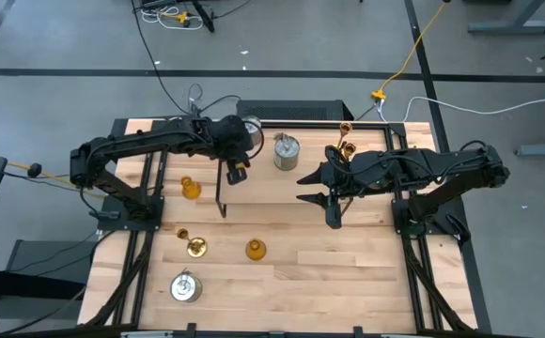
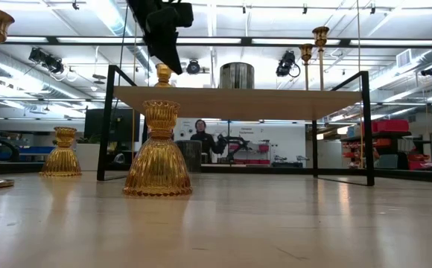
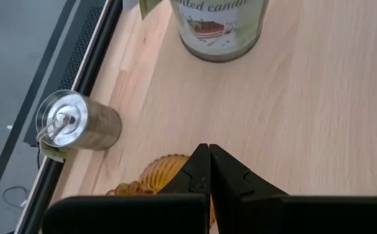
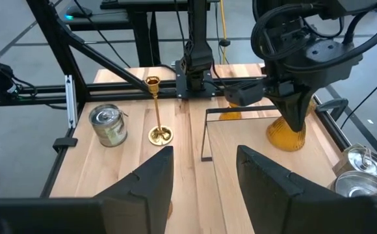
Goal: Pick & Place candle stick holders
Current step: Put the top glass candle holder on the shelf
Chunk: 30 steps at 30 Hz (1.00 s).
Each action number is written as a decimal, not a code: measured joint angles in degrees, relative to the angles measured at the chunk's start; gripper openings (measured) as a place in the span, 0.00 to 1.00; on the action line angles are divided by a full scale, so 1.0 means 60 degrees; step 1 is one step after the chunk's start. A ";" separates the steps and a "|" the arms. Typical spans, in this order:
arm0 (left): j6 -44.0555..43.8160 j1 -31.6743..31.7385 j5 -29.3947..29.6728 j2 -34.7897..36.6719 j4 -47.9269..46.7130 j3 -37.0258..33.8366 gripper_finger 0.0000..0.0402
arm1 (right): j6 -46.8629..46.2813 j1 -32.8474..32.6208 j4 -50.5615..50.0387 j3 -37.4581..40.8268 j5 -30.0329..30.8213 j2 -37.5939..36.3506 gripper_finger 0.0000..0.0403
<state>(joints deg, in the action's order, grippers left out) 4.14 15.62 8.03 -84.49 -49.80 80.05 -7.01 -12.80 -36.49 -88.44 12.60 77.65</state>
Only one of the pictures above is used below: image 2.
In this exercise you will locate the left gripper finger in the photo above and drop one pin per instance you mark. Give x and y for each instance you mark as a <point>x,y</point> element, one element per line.
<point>167,46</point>

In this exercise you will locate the amber ribbed glass candle holder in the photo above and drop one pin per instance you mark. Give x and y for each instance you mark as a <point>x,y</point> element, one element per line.
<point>158,164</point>
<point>62,160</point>
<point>163,80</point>

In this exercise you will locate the metal scented candle tin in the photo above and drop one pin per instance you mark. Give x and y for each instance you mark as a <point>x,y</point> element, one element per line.
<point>190,156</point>
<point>236,76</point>

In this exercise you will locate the black background robot arm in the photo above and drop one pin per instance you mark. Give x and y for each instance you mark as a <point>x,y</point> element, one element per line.
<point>238,141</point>

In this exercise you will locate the black ceiling spotlight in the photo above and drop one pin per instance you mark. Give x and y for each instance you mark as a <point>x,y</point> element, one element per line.
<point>286,63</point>
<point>193,67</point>
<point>46,59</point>

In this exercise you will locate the black monitor screen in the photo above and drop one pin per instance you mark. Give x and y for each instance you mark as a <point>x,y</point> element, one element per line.
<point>123,124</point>

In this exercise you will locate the wooden shelf with black legs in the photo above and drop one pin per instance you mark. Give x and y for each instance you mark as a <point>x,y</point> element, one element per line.
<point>238,104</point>

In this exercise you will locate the person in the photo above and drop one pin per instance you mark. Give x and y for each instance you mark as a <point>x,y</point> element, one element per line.
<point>203,139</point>

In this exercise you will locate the white plant pot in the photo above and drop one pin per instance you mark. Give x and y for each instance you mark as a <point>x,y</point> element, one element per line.
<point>87,158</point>

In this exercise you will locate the red storage bin rack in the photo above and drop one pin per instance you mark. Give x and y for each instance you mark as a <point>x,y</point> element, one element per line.
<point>391,126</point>

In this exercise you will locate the black ceiling fixture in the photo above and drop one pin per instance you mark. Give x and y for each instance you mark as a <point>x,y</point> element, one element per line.
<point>430,70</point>

